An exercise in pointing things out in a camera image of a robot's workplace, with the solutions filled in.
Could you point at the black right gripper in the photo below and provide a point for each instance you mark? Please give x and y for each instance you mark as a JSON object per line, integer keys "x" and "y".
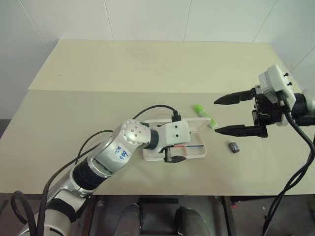
{"x": 267, "y": 111}

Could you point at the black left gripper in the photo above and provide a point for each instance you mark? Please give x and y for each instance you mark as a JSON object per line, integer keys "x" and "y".
{"x": 168, "y": 154}

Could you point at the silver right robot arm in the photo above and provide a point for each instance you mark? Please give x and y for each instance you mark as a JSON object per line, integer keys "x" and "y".
{"x": 301, "y": 108}

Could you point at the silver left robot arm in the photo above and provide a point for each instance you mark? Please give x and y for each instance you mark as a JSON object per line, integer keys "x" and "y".
{"x": 110, "y": 152}

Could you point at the white plastic pencil case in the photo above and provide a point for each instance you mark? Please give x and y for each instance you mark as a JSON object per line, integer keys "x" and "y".
{"x": 197, "y": 152}

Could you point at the thin red blue pencil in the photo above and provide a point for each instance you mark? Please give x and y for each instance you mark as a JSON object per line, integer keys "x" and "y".
{"x": 194, "y": 146}

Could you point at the small black clip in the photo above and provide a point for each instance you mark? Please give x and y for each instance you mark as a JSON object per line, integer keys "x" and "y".
{"x": 233, "y": 146}

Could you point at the green glue stick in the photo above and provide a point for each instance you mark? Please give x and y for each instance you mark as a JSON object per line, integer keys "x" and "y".
{"x": 203, "y": 114}

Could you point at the dark rounded shape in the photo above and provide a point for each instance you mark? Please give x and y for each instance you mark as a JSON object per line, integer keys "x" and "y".
{"x": 189, "y": 222}
{"x": 131, "y": 220}

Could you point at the dark metal table leg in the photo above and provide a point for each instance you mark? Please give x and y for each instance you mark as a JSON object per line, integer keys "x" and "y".
{"x": 229, "y": 216}

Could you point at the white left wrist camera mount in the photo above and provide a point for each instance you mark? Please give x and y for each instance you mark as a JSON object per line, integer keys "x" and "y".
{"x": 177, "y": 132}

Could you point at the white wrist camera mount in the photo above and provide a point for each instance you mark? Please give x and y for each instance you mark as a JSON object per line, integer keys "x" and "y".
{"x": 177, "y": 132}
{"x": 276, "y": 78}

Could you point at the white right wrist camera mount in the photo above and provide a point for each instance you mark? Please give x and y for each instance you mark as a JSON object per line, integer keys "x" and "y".
{"x": 276, "y": 78}

